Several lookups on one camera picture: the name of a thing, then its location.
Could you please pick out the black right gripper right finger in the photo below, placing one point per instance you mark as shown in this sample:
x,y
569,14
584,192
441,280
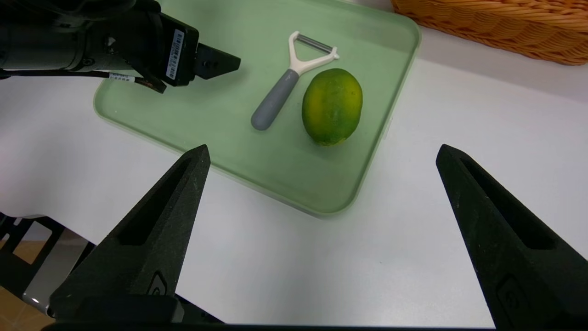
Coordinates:
x,y
528,271

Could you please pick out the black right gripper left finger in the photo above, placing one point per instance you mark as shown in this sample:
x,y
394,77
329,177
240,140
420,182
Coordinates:
x,y
138,262

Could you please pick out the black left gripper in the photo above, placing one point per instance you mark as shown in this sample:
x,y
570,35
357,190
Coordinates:
x,y
177,55

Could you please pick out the green lime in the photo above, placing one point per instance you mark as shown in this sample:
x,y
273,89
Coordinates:
x,y
331,108

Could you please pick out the orange wicker basket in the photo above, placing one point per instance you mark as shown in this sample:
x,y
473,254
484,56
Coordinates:
x,y
505,27

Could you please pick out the light green plastic tray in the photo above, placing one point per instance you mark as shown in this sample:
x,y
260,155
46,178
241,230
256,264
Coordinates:
x,y
257,161

